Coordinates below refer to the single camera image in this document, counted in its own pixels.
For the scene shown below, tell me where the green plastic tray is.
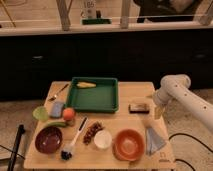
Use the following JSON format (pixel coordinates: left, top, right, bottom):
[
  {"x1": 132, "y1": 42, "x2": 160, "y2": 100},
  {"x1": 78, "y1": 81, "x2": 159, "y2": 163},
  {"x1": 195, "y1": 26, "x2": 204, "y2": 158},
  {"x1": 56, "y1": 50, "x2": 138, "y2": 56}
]
[{"x1": 65, "y1": 77, "x2": 119, "y2": 113}]

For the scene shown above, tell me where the orange bowl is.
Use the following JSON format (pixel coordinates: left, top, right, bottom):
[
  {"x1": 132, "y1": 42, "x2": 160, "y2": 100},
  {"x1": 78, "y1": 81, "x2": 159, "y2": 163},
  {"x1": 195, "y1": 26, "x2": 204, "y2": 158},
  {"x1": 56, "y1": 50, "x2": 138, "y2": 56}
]
[{"x1": 113, "y1": 129, "x2": 145, "y2": 161}]

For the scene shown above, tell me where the orange peach fruit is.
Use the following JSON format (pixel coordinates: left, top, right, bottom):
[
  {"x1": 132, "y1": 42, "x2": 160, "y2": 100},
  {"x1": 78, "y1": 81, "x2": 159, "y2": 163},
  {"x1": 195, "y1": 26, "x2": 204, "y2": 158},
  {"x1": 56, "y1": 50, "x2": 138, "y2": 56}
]
[{"x1": 62, "y1": 108, "x2": 76, "y2": 121}]

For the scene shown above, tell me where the green cucumber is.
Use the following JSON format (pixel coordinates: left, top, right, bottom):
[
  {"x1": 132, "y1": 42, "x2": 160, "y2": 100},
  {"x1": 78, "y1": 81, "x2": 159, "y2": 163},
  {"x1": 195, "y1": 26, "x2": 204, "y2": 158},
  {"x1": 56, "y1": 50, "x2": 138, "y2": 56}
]
[{"x1": 45, "y1": 122, "x2": 67, "y2": 127}]

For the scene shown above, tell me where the dark red bowl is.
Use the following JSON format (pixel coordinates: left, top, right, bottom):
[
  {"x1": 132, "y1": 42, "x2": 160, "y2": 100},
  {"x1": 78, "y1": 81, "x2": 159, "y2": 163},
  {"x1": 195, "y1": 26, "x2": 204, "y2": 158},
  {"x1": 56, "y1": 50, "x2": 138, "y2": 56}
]
[{"x1": 35, "y1": 126, "x2": 62, "y2": 154}]

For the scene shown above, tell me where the black floor cable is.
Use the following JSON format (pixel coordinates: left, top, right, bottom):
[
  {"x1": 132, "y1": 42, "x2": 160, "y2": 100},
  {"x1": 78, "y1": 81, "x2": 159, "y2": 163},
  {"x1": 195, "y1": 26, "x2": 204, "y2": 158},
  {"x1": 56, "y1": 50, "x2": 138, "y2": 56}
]
[{"x1": 168, "y1": 132, "x2": 213, "y2": 171}]

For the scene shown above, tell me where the white handled brush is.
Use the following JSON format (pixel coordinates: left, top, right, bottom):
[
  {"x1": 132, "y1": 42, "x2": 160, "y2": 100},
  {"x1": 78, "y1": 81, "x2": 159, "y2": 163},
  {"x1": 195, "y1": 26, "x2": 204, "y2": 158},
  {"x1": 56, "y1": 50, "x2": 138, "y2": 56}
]
[{"x1": 61, "y1": 117, "x2": 88, "y2": 160}]

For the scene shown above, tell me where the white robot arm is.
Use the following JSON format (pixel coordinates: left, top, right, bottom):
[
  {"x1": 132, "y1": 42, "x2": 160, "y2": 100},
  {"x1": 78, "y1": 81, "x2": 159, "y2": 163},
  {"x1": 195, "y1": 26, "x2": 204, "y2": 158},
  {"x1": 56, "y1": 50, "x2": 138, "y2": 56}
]
[{"x1": 153, "y1": 74, "x2": 213, "y2": 133}]

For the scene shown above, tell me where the light green cup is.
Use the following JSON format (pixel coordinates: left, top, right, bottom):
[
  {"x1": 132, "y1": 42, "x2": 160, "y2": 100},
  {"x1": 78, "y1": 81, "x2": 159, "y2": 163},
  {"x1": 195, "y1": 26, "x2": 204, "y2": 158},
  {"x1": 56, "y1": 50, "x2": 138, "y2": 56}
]
[{"x1": 33, "y1": 106, "x2": 49, "y2": 122}]

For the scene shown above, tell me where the white paper cup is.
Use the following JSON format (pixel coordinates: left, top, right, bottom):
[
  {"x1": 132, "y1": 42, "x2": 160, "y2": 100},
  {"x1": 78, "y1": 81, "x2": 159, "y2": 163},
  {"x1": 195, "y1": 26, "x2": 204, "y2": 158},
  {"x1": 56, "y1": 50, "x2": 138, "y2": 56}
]
[{"x1": 94, "y1": 130, "x2": 112, "y2": 149}]

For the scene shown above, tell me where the brown grape bunch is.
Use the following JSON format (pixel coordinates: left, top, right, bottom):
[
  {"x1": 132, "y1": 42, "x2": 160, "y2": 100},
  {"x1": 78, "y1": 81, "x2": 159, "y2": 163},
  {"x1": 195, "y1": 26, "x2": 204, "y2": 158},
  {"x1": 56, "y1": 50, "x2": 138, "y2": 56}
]
[{"x1": 83, "y1": 122, "x2": 104, "y2": 145}]

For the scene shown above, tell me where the grey folded cloth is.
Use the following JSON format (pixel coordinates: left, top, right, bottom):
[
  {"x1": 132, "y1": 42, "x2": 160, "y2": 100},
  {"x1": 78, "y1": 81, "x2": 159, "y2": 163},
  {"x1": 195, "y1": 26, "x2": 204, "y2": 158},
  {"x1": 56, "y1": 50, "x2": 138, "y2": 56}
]
[{"x1": 146, "y1": 126, "x2": 166, "y2": 156}]

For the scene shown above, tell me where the black pole stand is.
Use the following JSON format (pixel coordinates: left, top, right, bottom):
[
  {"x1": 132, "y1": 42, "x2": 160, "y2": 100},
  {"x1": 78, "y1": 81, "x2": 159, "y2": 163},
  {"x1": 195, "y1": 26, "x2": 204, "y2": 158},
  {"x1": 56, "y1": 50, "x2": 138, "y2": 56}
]
[{"x1": 7, "y1": 124, "x2": 25, "y2": 171}]

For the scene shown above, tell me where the green base bottle object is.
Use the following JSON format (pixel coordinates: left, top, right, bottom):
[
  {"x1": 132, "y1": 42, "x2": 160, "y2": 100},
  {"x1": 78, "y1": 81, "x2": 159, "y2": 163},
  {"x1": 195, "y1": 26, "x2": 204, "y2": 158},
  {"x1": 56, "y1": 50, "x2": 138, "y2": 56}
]
[{"x1": 80, "y1": 0, "x2": 112, "y2": 26}]

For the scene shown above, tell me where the black whiteboard eraser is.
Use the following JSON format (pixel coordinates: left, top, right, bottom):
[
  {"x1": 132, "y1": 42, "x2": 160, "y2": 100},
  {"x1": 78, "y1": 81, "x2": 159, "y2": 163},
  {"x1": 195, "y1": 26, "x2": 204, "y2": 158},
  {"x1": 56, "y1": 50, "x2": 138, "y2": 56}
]
[{"x1": 129, "y1": 103, "x2": 150, "y2": 113}]

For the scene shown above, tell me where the yellow corn cob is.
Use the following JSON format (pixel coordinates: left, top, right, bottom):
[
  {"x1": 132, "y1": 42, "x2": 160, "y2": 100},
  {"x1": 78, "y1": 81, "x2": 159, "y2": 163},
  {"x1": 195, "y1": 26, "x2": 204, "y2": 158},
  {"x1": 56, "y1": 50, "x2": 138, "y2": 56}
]
[{"x1": 77, "y1": 82, "x2": 96, "y2": 88}]

